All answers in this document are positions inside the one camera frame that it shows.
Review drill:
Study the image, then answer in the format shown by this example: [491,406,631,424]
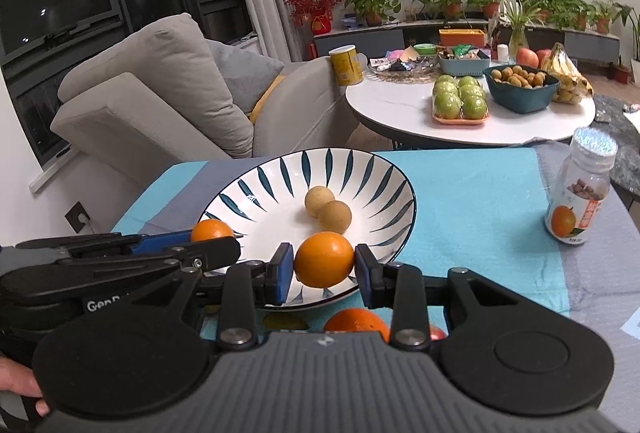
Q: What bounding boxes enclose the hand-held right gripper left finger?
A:
[131,243,296,350]

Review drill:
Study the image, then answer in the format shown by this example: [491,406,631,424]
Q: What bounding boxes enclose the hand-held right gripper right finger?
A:
[354,243,522,350]

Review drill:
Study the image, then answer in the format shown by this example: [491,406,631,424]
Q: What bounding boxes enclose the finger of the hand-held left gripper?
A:
[65,237,242,299]
[15,233,195,264]

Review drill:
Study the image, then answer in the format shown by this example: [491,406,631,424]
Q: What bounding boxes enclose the orange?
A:
[190,219,236,244]
[294,231,356,289]

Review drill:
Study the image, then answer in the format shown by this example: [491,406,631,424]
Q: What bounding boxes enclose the dark orange tangerine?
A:
[322,308,391,344]

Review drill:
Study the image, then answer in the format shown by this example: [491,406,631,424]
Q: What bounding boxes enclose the white bowl with blue stripes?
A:
[192,147,417,311]

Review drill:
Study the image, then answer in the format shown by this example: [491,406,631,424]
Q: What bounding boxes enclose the person's left hand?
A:
[0,357,52,418]

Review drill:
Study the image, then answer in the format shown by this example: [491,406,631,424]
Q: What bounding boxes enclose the tan longan fruit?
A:
[317,200,353,235]
[305,186,337,219]

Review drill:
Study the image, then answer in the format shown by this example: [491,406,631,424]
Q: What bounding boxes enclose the blue grey tablecloth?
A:
[111,146,640,433]

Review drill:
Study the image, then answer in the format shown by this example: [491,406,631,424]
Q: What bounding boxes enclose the beige sofa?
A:
[50,13,362,194]

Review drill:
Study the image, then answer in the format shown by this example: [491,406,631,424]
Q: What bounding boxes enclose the yellow cushion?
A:
[248,76,286,125]

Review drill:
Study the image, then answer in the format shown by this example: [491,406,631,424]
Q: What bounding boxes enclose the round white table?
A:
[345,57,597,149]

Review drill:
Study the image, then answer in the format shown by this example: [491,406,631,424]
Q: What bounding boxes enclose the orange fruit tray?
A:
[431,96,490,127]

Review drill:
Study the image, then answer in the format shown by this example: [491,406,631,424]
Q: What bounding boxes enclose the grey cushion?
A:
[206,39,286,115]

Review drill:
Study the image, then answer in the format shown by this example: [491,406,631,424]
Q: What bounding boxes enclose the group of green apples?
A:
[432,74,488,121]

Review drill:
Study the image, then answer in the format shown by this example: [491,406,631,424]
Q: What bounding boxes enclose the glass tray of snacks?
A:
[367,52,441,85]

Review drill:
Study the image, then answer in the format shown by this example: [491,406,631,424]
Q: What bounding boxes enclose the yellow can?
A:
[328,44,369,87]

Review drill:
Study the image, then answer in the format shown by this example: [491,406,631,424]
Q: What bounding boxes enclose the clear bottle with orange label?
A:
[544,127,619,247]

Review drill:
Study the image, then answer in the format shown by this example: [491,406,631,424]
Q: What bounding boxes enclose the teal basket of snacks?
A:
[437,46,491,77]

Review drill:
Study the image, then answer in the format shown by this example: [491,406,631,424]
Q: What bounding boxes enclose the teal bowl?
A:
[482,64,561,114]

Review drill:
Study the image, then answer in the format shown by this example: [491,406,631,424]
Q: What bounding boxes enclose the grey tv cabinet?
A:
[312,18,621,64]

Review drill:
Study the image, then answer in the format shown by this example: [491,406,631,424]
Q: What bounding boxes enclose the pile of small longans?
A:
[490,66,549,90]

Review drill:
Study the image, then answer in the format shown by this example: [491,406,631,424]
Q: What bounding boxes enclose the orange box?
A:
[439,28,487,48]

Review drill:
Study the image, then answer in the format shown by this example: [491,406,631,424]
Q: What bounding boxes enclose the green potted plant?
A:
[591,0,619,35]
[420,0,468,20]
[465,0,509,20]
[522,0,592,32]
[345,0,402,27]

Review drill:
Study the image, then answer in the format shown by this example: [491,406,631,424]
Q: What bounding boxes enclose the red berry plant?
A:
[282,0,347,34]

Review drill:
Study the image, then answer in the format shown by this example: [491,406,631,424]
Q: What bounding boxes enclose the dark marble table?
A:
[591,94,640,205]

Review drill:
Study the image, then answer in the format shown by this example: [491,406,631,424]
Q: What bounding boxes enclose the bunch of bananas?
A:
[540,42,595,105]

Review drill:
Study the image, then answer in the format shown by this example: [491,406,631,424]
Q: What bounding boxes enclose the glass vase with plant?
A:
[500,0,544,59]

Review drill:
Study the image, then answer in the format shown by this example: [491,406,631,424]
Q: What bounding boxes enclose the small red flowerpot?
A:
[607,57,632,85]

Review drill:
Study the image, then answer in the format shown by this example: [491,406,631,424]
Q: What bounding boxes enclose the tall leafy plant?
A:
[614,2,640,87]

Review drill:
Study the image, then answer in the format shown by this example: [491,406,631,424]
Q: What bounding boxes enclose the grey wall socket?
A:
[65,200,94,234]

